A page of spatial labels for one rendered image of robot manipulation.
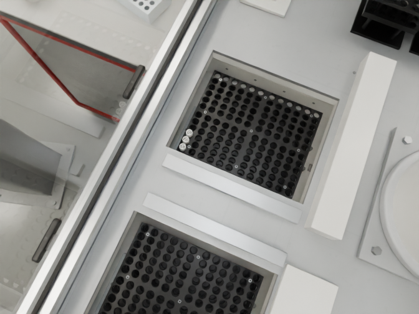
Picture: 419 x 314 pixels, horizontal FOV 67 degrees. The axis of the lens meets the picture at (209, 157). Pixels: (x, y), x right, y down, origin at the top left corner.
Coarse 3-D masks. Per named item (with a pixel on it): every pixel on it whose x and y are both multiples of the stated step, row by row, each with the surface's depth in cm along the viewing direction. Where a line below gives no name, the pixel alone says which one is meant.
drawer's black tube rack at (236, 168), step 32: (224, 96) 60; (256, 96) 60; (192, 128) 61; (224, 128) 62; (256, 128) 62; (288, 128) 59; (224, 160) 57; (256, 160) 60; (288, 160) 60; (288, 192) 58
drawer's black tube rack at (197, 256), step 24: (168, 240) 53; (144, 264) 52; (168, 264) 52; (192, 264) 52; (216, 264) 52; (144, 288) 51; (168, 288) 54; (192, 288) 54; (216, 288) 54; (240, 288) 55; (120, 312) 53; (144, 312) 53; (168, 312) 53; (192, 312) 53; (216, 312) 53; (240, 312) 50
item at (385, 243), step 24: (408, 144) 52; (384, 168) 51; (408, 168) 49; (384, 192) 49; (408, 192) 45; (384, 216) 48; (408, 216) 44; (360, 240) 49; (384, 240) 48; (408, 240) 45; (384, 264) 47; (408, 264) 46
